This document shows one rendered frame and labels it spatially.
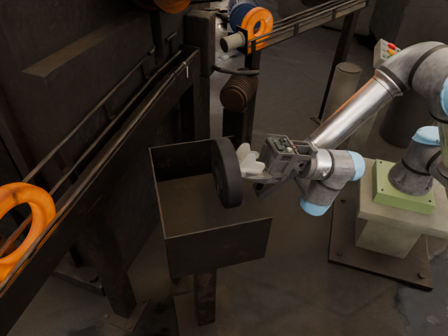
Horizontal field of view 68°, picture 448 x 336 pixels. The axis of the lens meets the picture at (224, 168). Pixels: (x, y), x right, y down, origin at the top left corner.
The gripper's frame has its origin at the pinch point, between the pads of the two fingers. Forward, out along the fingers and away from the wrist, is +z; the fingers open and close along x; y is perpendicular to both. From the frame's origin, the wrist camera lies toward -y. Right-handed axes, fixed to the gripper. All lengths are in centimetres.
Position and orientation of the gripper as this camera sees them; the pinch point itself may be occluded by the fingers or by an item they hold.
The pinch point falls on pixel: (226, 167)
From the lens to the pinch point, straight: 72.1
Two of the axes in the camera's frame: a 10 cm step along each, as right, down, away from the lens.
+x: 2.6, 6.6, -7.0
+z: -9.2, -0.4, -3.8
